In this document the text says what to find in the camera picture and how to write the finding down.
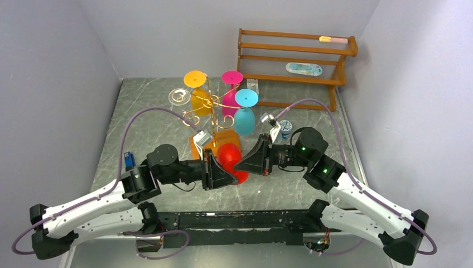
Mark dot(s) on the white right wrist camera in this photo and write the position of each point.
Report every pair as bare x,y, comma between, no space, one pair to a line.
274,124

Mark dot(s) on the small white box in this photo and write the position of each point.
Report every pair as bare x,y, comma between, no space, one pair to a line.
253,85

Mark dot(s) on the pink wine glass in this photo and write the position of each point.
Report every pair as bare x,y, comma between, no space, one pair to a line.
229,106

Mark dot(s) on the light blue packaged item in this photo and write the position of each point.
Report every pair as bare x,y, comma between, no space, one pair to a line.
309,69

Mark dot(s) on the clear wine glass on rack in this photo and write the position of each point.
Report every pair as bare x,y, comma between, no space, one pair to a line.
179,97

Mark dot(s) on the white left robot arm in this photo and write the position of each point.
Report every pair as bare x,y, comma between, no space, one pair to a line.
122,206

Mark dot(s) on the yellow pink tube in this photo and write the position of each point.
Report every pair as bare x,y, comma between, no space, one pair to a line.
334,40

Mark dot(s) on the brown wooden shelf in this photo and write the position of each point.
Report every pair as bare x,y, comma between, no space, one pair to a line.
295,58

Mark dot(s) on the light blue wine glass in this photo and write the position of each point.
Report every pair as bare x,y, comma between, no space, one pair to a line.
244,118

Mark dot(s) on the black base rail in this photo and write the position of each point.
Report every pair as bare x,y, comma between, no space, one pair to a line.
289,227

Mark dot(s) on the red wine glass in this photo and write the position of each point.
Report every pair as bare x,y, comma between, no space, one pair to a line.
228,155

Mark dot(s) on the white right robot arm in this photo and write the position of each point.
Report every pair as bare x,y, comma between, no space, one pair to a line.
398,231

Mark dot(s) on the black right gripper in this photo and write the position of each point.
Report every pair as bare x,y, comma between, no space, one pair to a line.
266,155

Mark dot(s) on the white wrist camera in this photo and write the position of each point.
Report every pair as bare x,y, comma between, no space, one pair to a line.
274,124
200,140

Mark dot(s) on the gold wire wine glass rack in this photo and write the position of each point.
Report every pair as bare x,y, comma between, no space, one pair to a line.
221,132

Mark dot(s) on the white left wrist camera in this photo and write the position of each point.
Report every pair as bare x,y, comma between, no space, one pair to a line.
200,140

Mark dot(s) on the blue black clip tool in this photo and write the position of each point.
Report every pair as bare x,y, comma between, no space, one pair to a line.
129,160

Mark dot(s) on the orange wine glass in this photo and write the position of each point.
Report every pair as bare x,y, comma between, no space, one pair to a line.
199,99

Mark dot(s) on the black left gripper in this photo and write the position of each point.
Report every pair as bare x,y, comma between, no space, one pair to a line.
213,174

